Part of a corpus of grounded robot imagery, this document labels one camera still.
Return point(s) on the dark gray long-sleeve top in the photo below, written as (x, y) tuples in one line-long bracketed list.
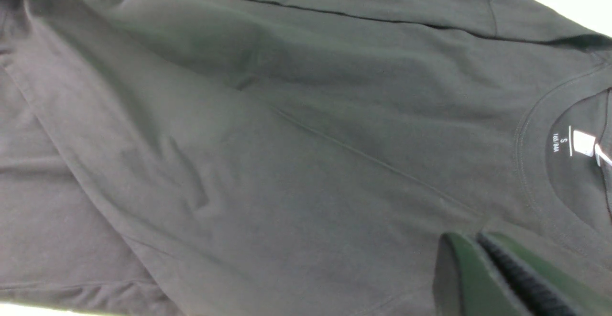
[(292, 157)]

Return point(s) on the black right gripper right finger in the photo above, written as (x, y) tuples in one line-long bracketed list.
[(543, 288)]

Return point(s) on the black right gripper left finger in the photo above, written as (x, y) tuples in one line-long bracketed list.
[(467, 283)]

